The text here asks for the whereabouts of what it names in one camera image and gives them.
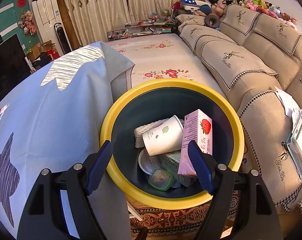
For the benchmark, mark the beige sofa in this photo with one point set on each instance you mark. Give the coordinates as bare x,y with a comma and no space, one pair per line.
250,55

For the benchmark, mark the beige patterned curtains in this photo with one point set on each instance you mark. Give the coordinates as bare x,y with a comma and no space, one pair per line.
92,19

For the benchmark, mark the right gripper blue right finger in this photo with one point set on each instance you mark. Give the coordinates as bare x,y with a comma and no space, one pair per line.
256,216

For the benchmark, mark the black tower fan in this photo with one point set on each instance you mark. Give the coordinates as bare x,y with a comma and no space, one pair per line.
62,38

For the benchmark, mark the pile of plush toys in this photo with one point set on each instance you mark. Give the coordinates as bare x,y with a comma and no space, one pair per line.
209,12

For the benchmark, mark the floral pink floor mattress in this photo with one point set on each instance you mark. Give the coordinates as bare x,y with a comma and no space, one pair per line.
159,57

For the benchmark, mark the large black television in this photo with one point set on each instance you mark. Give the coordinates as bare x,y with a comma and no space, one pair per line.
13,66

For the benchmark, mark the artificial flower wall decoration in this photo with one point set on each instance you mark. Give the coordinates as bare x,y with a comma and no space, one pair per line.
27,22

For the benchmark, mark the patterned red rug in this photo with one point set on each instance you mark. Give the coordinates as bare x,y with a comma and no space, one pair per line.
167,224

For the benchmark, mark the low glass coffee table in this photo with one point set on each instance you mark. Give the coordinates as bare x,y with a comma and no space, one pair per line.
144,29

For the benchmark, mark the papers on sofa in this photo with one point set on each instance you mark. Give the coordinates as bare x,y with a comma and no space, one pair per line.
294,140

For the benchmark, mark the white standing air conditioner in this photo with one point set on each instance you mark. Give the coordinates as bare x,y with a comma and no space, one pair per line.
46,14

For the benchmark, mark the white paper cup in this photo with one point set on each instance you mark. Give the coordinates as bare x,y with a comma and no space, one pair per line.
165,138

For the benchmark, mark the white instant noodle bowl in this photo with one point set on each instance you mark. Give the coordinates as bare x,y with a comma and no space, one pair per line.
147,163

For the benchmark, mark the blue star tablecloth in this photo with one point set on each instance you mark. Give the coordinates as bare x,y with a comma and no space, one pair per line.
53,119

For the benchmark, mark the yellow rim dark trash bin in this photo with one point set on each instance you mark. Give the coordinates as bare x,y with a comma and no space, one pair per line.
166,102

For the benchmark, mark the green white drink carton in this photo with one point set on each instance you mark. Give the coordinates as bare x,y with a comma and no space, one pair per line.
170,162

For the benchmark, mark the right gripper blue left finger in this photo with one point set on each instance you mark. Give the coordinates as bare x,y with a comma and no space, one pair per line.
43,216

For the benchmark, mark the green lid clear jar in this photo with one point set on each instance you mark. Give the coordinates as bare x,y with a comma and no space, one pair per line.
161,180

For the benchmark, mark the pink strawberry milk carton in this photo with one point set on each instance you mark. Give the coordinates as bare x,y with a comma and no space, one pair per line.
197,127

